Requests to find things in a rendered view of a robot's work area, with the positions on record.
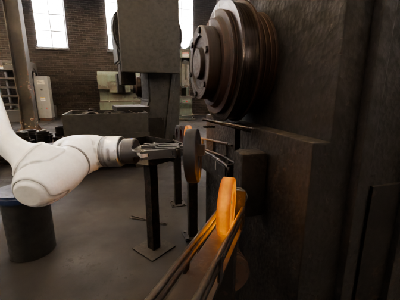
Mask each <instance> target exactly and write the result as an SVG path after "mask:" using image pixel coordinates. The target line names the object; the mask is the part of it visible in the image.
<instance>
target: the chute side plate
mask: <svg viewBox="0 0 400 300"><path fill-rule="evenodd" d="M202 169H204V170H205V171H207V172H209V173H210V174H211V175H212V176H213V177H214V178H215V179H216V180H217V181H218V175H219V176H220V177H221V178H223V177H226V168H225V166H223V165H222V164H220V163H219V162H218V161H217V160H215V159H214V158H213V157H211V156H209V155H207V154H205V155H202Z"/></svg>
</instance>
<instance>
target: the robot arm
mask: <svg viewBox="0 0 400 300"><path fill-rule="evenodd" d="M0 155H1V156H2V157H3V158H4V159H5V160H7V161H8V162H9V163H10V165H11V166H12V175H13V179H12V185H11V190H12V194H13V195H14V197H15V198H16V199H17V200H18V201H19V202H21V203H22V204H24V205H27V206H30V207H43V206H46V205H49V204H52V203H54V202H56V201H58V200H60V199H61V198H63V197H64V196H66V195H67V194H68V193H70V192H71V191H72V190H73V189H74V188H76V187H77V186H78V185H79V184H80V182H81V181H82V180H83V178H84V177H85V176H87V175H88V174H89V173H91V172H93V171H96V170H98V169H99V168H101V167H122V166H123V165H125V164H137V163H138V162H139V160H141V161H143V160H151V159H160V158H175V157H177V156H178V158H180V156H183V145H182V143H181V142H180V143H155V142H154V143H152V144H150V143H144V145H140V144H139V141H138V140H137V139H135V138H131V139H125V138H124V137H122V136H106V137H103V136H98V135H74V136H68V137H64V138H62V139H60V140H58V141H56V142H55V143H54V144H53V145H50V144H47V143H45V142H39V143H30V142H27V141H25V140H23V139H22V138H20V137H19V136H17V135H16V134H15V133H14V131H13V129H12V127H11V124H10V121H9V119H8V116H7V112H6V110H5V107H4V104H3V101H2V98H1V96H0ZM198 155H205V144H198Z"/></svg>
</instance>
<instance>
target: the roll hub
mask: <svg viewBox="0 0 400 300"><path fill-rule="evenodd" d="M199 27H201V33H200V34H199V36H198V28H197V29H196V31H195V34H194V37H193V41H192V43H193V48H192V49H191V55H190V72H192V77H191V82H192V89H193V92H194V93H195V91H197V93H198V95H197V96H196V98H197V99H211V98H212V97H213V96H214V95H215V93H216V90H217V88H218V83H219V80H220V73H221V43H220V38H219V35H218V32H217V30H216V28H215V27H214V26H205V25H200V26H199ZM205 46H207V47H208V52H207V53H204V47H205ZM202 82H205V87H202Z"/></svg>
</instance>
